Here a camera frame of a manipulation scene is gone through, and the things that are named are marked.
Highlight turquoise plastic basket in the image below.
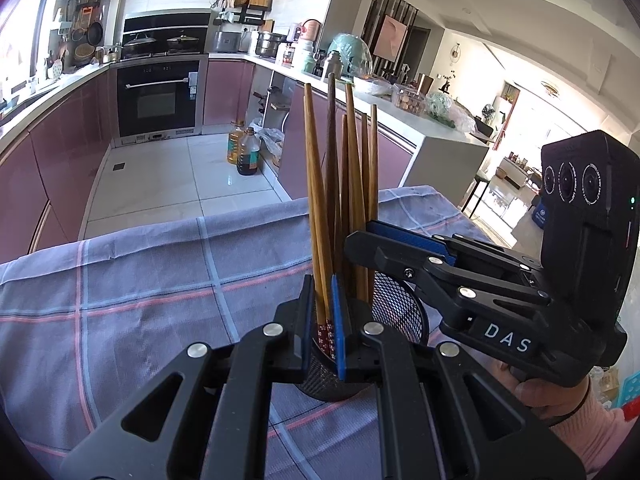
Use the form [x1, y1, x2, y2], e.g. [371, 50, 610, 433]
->
[615, 367, 640, 411]

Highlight stainless steel pot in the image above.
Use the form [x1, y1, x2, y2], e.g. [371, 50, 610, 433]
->
[255, 31, 288, 58]

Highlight pink base cabinets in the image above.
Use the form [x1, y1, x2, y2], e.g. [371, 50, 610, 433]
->
[0, 67, 118, 263]
[202, 57, 416, 201]

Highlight white bowl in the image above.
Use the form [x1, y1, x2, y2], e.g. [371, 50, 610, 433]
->
[352, 76, 393, 97]

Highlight person's right forearm pink sleeve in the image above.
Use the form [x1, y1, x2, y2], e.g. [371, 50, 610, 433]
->
[547, 377, 638, 480]

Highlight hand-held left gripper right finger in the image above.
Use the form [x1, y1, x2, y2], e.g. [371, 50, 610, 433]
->
[330, 274, 586, 480]

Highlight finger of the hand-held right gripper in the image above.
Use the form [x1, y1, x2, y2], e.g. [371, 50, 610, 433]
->
[369, 220, 543, 272]
[345, 231, 551, 328]

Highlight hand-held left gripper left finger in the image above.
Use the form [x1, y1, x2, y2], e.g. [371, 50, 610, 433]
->
[57, 274, 317, 480]

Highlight black wall rack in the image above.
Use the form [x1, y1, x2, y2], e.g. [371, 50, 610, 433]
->
[212, 0, 273, 26]

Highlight black built-in oven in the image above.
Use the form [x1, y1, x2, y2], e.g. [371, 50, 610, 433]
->
[116, 57, 203, 141]

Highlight black wok with lid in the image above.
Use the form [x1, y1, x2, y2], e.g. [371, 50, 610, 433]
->
[166, 34, 201, 53]
[122, 32, 157, 56]

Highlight black mesh utensil holder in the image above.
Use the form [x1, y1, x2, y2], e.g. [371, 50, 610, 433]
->
[297, 270, 431, 402]

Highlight clear plastic bags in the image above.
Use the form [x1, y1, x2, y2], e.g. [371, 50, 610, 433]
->
[425, 92, 476, 133]

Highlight dark cooking oil bottle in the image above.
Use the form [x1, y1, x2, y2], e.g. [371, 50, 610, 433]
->
[236, 127, 262, 177]

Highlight pink wall painting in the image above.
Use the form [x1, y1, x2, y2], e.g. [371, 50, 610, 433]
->
[374, 15, 407, 58]

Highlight clear glass container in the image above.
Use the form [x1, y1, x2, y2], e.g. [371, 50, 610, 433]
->
[392, 83, 426, 113]

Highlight wooden chopstick red patterned end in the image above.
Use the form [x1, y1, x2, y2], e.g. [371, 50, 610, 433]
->
[302, 97, 328, 356]
[305, 83, 337, 361]

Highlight white kitchen counter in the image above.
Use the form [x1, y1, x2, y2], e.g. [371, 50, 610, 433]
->
[0, 52, 491, 208]

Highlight bundle of wooden chopsticks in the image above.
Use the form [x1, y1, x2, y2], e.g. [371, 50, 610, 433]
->
[325, 72, 380, 306]

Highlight light green plastic bag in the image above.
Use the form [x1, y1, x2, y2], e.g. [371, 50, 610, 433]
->
[327, 33, 373, 78]

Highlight person's right hand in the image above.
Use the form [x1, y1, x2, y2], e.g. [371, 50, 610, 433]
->
[492, 359, 592, 428]

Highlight black range hood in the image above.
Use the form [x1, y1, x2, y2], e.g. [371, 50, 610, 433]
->
[121, 10, 211, 58]

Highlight blue checked tablecloth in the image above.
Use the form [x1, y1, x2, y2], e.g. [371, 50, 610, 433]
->
[0, 185, 496, 480]

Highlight kitchen window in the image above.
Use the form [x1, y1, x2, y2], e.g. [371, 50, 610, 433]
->
[0, 0, 61, 68]

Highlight white plastic bag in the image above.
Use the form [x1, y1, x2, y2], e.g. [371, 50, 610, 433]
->
[255, 119, 286, 168]

